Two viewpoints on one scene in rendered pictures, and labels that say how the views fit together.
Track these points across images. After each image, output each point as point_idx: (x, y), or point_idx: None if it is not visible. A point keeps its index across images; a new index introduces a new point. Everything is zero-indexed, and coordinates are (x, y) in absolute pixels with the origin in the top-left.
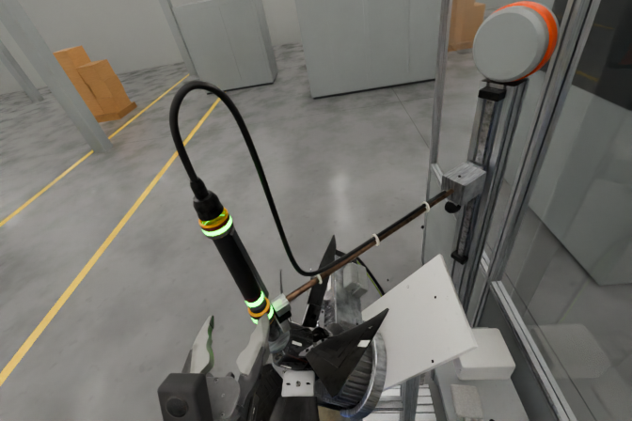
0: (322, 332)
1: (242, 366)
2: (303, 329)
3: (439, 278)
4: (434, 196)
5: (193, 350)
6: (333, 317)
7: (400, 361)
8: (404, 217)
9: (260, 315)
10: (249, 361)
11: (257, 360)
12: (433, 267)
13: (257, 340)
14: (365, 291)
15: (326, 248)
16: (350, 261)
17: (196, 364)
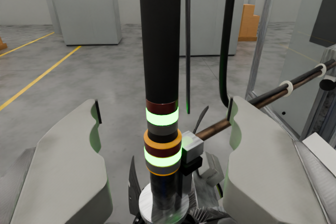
0: (189, 217)
1: (270, 198)
2: None
3: (323, 154)
4: (327, 62)
5: (38, 149)
6: (193, 203)
7: None
8: (309, 72)
9: (171, 146)
10: (287, 178)
11: (316, 175)
12: (310, 145)
13: (265, 128)
14: (221, 179)
15: (201, 118)
16: (203, 151)
17: (45, 190)
